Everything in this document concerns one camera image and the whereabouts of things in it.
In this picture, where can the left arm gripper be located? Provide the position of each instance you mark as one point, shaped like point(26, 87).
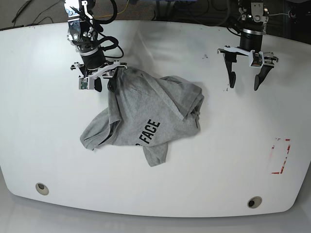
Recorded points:
point(230, 57)

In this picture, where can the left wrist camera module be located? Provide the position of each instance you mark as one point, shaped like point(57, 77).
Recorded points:
point(256, 59)

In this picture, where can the table cable grommet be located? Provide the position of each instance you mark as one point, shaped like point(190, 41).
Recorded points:
point(254, 202)
point(42, 189)

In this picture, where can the right table cable grommet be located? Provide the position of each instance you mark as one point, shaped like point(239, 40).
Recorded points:
point(254, 202)

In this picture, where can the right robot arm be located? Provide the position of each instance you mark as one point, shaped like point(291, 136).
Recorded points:
point(100, 53)

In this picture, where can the grey t-shirt with black lettering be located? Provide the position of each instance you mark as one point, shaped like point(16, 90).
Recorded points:
point(148, 112)

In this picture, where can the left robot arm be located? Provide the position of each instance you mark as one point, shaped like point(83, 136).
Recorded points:
point(250, 27)

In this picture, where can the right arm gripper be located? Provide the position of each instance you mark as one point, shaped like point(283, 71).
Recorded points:
point(109, 71)

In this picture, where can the red tape rectangle marking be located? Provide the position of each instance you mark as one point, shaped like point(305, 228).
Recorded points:
point(278, 156)

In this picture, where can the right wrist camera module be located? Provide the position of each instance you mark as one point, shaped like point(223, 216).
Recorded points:
point(86, 83)

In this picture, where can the left table cable grommet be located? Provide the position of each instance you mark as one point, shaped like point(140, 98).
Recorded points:
point(42, 189)

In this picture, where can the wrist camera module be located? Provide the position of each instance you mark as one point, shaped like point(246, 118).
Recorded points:
point(86, 83)
point(256, 59)

